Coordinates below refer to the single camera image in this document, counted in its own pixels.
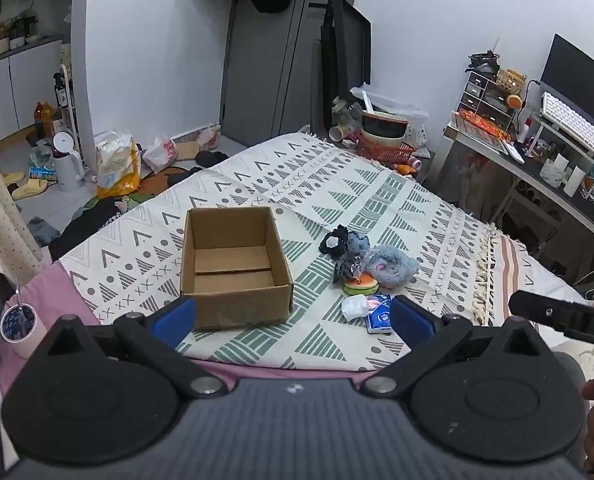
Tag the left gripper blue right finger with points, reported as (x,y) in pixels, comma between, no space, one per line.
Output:
(412,323)

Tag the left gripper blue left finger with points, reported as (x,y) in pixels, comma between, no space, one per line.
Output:
(173,323)

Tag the blue tissue pack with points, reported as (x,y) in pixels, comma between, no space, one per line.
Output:
(378,317)

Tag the grey pink plush paw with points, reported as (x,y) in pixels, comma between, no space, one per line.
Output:
(390,266)

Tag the plush hamburger toy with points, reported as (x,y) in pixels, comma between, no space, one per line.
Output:
(364,285)

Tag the white soft packet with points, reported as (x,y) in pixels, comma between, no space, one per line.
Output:
(356,306)

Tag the black sequin pouch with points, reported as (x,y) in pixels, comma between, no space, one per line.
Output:
(349,267)

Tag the brown cardboard box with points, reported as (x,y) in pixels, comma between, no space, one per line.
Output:
(234,268)

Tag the blue grey felt cat patch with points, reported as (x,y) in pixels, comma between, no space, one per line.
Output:
(358,244)

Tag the black felt cat patch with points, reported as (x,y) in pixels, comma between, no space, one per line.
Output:
(335,243)

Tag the white desk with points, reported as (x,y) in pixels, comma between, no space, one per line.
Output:
(580,209)

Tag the white blue paper cup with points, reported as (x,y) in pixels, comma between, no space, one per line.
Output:
(22,329)

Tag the yellow white food bag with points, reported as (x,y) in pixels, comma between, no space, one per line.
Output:
(117,163)

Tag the red plastic basket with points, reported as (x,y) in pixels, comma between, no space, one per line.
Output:
(401,154)

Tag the white red plastic bag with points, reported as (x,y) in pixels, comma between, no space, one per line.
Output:
(160,155)

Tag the white electric kettle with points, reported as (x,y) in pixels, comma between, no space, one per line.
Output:
(67,163)

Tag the yellow slippers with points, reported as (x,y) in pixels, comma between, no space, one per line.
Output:
(21,188)

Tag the tape roll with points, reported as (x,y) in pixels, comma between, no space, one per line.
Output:
(337,134)

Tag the white keyboard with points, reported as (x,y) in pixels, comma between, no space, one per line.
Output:
(556,111)

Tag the orange snack packet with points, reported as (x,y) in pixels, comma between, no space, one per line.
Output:
(484,124)

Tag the small drawer organizer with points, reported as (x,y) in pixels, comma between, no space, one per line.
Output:
(486,96)

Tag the black computer monitor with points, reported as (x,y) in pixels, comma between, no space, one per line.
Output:
(570,73)

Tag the black leaning panel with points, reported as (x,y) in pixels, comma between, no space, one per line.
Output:
(346,48)

